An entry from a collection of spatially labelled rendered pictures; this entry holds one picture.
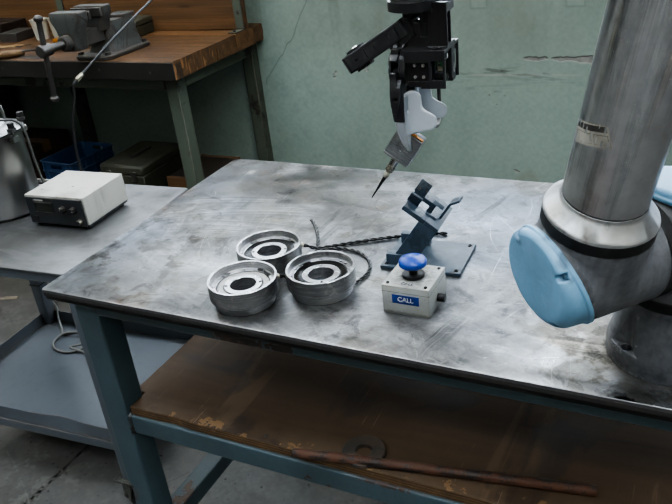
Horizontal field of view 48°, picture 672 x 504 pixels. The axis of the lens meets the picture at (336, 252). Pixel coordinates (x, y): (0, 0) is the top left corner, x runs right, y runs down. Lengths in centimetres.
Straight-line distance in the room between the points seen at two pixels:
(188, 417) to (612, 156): 89
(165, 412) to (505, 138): 171
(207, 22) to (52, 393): 149
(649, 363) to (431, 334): 27
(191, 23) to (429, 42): 201
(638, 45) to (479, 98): 203
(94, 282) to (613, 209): 86
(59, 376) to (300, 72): 143
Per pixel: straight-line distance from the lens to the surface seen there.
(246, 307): 111
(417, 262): 105
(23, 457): 235
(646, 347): 95
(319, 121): 297
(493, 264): 119
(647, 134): 72
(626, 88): 70
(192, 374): 147
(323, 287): 109
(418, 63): 108
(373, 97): 284
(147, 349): 221
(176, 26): 305
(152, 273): 130
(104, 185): 186
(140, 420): 143
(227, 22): 291
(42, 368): 228
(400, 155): 114
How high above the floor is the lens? 138
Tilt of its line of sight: 27 degrees down
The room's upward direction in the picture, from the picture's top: 7 degrees counter-clockwise
